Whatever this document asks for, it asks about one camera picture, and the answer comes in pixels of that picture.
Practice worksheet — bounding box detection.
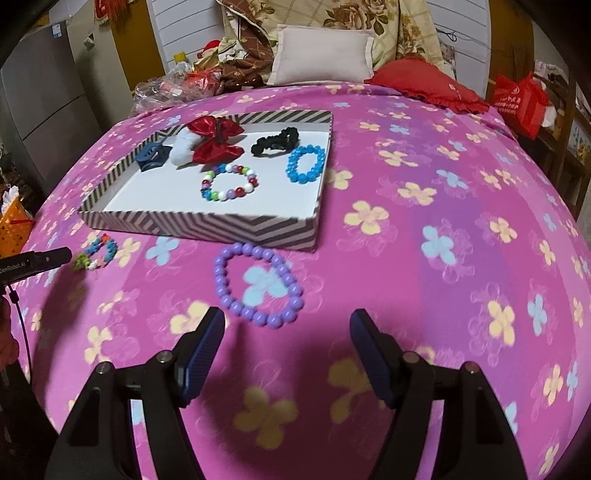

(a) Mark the blue bead bracelet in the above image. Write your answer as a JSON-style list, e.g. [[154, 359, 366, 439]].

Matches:
[[284, 144, 328, 185]]

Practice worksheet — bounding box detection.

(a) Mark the white fluffy scrunchie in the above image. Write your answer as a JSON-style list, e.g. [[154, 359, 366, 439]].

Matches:
[[168, 127, 201, 167]]

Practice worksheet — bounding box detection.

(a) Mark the striped shallow tray box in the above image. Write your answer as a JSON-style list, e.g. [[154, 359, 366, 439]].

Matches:
[[78, 110, 332, 251]]

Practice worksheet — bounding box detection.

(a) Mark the yellow bottle cap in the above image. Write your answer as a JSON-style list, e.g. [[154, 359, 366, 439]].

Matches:
[[173, 52, 187, 64]]

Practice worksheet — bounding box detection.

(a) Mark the floral beige quilt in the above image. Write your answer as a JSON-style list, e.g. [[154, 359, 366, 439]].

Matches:
[[216, 0, 456, 80]]

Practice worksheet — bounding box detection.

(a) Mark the pink floral bed sheet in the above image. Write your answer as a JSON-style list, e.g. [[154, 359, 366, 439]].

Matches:
[[16, 84, 590, 479]]

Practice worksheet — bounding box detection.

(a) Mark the santa plush toy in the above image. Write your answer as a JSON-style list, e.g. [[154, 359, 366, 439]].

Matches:
[[193, 40, 221, 71]]

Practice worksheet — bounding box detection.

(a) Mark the orange plastic basket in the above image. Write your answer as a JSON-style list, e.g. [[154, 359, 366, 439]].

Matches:
[[0, 199, 35, 258]]

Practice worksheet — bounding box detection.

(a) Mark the wooden shelf rack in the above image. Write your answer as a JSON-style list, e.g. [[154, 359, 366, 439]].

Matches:
[[536, 71, 590, 220]]

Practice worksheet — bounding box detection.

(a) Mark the purple bead bracelet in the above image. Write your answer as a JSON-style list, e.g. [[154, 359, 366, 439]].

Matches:
[[212, 242, 306, 329]]

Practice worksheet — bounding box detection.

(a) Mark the clear plastic bag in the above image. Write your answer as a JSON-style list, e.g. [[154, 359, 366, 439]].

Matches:
[[130, 62, 202, 117]]

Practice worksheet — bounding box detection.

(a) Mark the red shopping bag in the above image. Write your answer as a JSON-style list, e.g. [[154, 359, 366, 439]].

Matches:
[[491, 72, 550, 140]]

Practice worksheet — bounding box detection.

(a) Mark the grey refrigerator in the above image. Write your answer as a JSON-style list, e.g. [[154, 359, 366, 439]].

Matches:
[[1, 21, 102, 195]]

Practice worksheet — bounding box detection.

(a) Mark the red heart cushion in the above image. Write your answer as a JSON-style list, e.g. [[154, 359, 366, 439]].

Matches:
[[366, 57, 490, 114]]

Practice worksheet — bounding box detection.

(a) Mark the black scrunchie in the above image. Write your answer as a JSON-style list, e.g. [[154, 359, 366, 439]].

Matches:
[[250, 127, 300, 157]]

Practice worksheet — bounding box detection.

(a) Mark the left hand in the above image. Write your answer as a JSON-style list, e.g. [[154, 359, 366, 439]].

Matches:
[[0, 297, 19, 370]]

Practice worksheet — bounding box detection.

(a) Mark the red satin bow clip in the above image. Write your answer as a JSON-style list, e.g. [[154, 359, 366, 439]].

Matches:
[[186, 116, 245, 164]]

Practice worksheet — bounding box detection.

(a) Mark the blue hair claw clip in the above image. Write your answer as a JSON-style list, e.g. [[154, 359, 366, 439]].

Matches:
[[135, 142, 171, 172]]

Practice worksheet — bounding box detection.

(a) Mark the brown patterned blanket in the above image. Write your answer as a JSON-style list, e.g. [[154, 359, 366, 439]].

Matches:
[[217, 16, 273, 93]]

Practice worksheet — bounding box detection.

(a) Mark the multicolour bead bracelet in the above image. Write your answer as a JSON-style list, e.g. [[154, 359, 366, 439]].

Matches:
[[199, 162, 261, 203]]

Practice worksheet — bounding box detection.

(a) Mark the green flower bead bracelet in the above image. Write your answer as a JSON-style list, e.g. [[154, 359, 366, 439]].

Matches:
[[72, 233, 119, 272]]

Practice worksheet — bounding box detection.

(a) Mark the white small pillow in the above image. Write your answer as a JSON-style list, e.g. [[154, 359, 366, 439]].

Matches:
[[267, 25, 375, 86]]

